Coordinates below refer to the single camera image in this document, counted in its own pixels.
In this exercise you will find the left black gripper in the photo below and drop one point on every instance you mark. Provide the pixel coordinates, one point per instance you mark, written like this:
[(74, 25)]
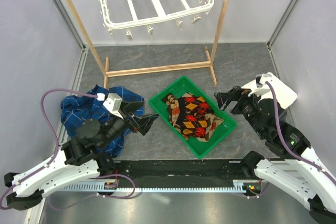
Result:
[(143, 124)]

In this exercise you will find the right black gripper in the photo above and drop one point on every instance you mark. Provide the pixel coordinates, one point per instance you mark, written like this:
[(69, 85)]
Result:
[(235, 93)]

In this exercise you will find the black red argyle sock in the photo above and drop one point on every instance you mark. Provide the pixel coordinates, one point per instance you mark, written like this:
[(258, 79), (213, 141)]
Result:
[(196, 126), (197, 107)]

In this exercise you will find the brown yellow argyle sock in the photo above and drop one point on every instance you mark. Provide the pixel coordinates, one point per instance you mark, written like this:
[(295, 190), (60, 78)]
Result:
[(173, 107)]

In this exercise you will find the tan brown argyle sock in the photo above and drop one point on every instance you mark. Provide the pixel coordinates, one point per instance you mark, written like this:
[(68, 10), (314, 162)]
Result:
[(189, 97)]

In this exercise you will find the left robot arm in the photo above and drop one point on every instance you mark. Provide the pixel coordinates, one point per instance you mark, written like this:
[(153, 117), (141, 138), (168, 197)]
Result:
[(79, 158)]

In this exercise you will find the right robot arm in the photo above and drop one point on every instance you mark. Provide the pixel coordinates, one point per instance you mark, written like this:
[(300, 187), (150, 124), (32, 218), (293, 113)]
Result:
[(264, 108)]

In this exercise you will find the green plastic tray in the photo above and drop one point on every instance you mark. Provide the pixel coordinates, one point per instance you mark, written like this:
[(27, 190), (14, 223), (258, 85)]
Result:
[(180, 87)]

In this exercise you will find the blue plaid shirt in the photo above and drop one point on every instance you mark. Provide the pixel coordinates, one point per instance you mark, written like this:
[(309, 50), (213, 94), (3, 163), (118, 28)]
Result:
[(76, 110)]

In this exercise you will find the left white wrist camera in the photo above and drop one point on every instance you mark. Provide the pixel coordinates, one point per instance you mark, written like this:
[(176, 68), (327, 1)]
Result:
[(112, 102)]

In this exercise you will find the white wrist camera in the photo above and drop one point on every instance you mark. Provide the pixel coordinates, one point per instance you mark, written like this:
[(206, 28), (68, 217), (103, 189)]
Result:
[(262, 82), (112, 102)]

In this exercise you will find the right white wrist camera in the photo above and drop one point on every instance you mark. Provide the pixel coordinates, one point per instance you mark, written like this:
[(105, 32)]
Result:
[(262, 82)]

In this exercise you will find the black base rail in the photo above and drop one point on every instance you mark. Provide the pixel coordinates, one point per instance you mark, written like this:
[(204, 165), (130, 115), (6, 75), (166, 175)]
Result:
[(183, 174)]

